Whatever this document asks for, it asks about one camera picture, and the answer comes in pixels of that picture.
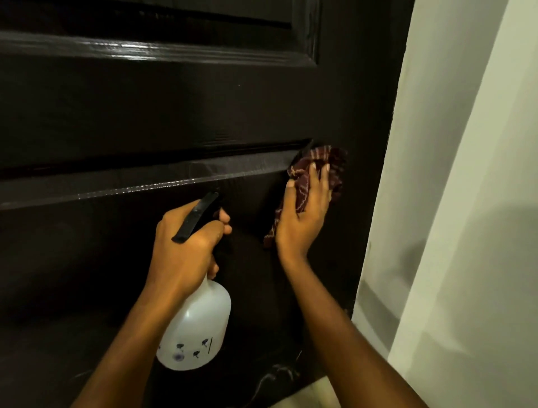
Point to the person's left hand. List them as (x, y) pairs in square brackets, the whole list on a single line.
[(185, 252)]

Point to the person's right hand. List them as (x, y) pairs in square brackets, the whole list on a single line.
[(300, 222)]

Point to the person's left thumb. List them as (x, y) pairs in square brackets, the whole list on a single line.
[(180, 210)]

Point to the person's right middle finger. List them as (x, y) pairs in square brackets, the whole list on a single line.
[(324, 180)]

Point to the person's right thumb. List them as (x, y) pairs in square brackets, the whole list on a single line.
[(292, 197)]

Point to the maroon checked cleaning cloth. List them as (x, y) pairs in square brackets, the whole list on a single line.
[(323, 168)]

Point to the white spray bottle black nozzle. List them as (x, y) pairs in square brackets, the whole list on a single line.
[(197, 323)]

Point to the person's left forearm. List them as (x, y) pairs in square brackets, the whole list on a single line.
[(126, 349)]

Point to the person's right forearm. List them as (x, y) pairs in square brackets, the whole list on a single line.
[(353, 340)]

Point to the dark brown panelled door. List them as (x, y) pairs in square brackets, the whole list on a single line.
[(168, 117)]

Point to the white door frame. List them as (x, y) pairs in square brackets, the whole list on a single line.
[(445, 201)]

